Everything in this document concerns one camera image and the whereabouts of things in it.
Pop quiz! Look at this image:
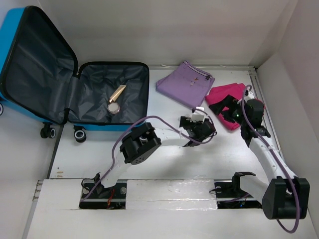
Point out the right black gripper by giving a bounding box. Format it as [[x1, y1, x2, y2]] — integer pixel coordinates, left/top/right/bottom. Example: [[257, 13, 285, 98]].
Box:
[[208, 94, 248, 126]]

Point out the pink cloth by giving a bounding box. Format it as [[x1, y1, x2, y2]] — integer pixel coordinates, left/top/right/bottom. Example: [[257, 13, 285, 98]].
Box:
[[205, 83, 266, 135]]

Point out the purple shirt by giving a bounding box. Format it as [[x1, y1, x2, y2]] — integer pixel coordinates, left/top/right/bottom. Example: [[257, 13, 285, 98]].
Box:
[[156, 61, 215, 109]]

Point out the round cream jar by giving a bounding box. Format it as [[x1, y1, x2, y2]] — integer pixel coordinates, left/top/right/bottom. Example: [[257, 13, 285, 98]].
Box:
[[107, 102, 120, 115]]

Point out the gold cosmetic tube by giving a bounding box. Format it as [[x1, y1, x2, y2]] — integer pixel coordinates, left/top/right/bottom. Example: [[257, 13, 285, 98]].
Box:
[[108, 85, 126, 103]]

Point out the blue kids suitcase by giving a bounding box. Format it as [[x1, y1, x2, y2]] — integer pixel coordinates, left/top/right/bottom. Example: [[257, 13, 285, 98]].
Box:
[[0, 6, 150, 143]]

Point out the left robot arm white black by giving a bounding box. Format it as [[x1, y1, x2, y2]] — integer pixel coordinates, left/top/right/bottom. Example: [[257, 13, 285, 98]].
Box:
[[94, 116, 217, 198]]

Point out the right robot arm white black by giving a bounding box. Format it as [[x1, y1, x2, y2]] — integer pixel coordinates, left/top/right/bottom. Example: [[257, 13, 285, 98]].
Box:
[[209, 93, 310, 220]]

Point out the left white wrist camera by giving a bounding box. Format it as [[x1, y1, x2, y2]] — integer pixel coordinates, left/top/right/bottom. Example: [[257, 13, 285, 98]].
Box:
[[190, 107, 206, 122]]

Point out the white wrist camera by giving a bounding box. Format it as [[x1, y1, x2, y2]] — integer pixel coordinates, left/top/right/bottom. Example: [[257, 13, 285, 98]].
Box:
[[190, 107, 206, 122], [244, 90, 255, 101]]

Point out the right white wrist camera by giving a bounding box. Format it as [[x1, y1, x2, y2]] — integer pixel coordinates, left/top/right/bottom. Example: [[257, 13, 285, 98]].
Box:
[[244, 90, 255, 101]]

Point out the aluminium frame rail right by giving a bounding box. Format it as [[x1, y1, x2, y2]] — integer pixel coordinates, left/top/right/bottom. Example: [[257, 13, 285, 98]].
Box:
[[248, 67, 284, 158]]

